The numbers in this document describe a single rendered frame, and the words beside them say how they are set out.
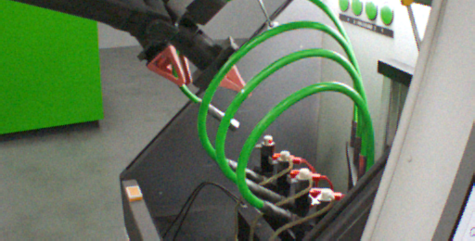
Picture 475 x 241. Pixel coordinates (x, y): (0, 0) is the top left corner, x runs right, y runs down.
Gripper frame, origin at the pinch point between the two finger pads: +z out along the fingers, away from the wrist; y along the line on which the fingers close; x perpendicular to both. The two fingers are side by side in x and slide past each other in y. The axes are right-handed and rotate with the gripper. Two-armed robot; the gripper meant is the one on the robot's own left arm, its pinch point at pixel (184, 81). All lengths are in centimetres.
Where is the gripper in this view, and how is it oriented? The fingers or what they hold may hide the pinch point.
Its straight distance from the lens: 109.0
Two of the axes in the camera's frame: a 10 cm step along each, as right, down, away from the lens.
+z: 6.0, 7.9, -1.3
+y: 3.3, -1.0, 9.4
